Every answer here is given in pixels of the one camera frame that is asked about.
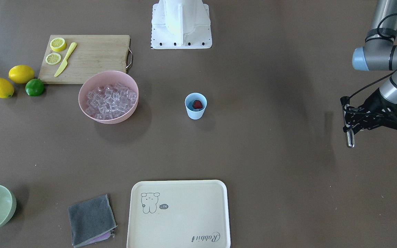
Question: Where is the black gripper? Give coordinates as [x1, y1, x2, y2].
[340, 90, 397, 134]

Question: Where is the steel muddler black tip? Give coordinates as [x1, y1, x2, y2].
[343, 103, 355, 148]

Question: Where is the red strawberry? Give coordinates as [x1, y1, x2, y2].
[192, 100, 203, 111]

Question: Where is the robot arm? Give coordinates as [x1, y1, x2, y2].
[340, 0, 397, 137]

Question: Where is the light blue plastic cup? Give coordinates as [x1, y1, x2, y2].
[184, 93, 207, 120]

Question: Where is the pink bowl of ice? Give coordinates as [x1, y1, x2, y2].
[78, 71, 139, 124]

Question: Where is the cream rabbit tray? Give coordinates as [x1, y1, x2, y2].
[126, 179, 231, 248]

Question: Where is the grey folded cloth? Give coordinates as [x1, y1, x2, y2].
[68, 194, 117, 248]

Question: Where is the yellow plastic knife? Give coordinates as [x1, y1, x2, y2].
[54, 42, 77, 77]

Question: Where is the lemon half slice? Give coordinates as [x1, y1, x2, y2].
[49, 37, 67, 52]
[44, 52, 62, 65]

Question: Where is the green lime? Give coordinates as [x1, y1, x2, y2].
[25, 79, 45, 97]

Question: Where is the whole lemon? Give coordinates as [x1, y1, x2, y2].
[8, 65, 35, 84]
[0, 77, 15, 99]

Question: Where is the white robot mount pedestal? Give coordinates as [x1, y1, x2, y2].
[150, 0, 213, 49]

